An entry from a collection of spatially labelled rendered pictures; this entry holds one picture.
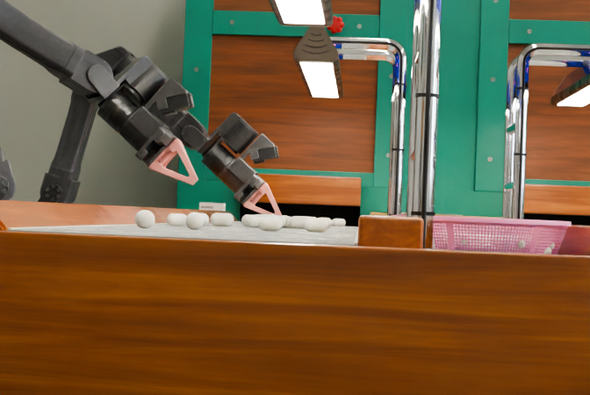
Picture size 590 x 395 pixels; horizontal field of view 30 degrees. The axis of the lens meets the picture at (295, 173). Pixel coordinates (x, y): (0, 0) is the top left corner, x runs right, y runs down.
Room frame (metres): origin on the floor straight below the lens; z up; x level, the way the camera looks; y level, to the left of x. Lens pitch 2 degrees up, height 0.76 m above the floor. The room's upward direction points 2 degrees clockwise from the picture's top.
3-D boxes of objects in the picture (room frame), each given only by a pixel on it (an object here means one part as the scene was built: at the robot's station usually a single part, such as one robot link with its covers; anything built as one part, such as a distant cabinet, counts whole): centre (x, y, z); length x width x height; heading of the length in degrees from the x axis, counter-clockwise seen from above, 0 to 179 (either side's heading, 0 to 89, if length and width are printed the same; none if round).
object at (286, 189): (2.71, -0.01, 0.83); 0.30 x 0.06 x 0.07; 87
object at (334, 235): (1.84, 0.04, 0.73); 1.81 x 0.30 x 0.02; 177
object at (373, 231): (1.83, -0.14, 0.71); 1.81 x 0.05 x 0.11; 177
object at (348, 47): (2.26, -0.13, 0.90); 0.20 x 0.19 x 0.45; 177
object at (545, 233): (1.70, -0.29, 0.72); 0.27 x 0.27 x 0.10
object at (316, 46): (2.27, -0.05, 1.08); 0.62 x 0.08 x 0.07; 177
